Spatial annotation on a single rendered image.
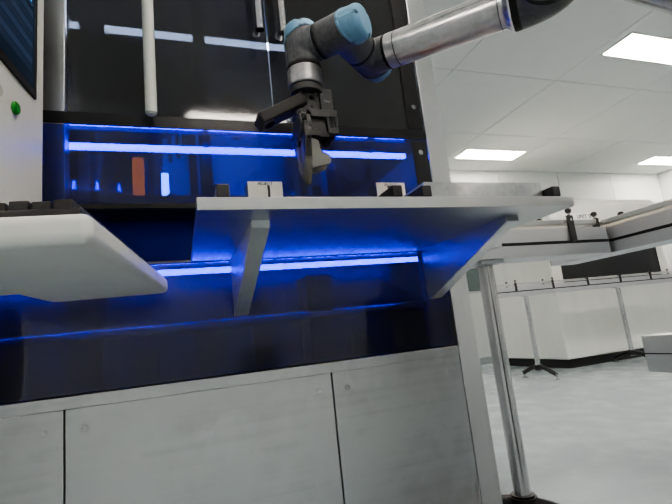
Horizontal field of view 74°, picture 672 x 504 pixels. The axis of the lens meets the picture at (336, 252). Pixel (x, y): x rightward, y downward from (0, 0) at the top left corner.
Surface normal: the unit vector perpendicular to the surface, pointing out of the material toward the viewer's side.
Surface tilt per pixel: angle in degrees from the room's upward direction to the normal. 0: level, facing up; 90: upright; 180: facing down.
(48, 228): 90
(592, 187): 90
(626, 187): 90
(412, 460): 90
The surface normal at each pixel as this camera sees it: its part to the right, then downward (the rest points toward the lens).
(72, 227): 0.20, -0.19
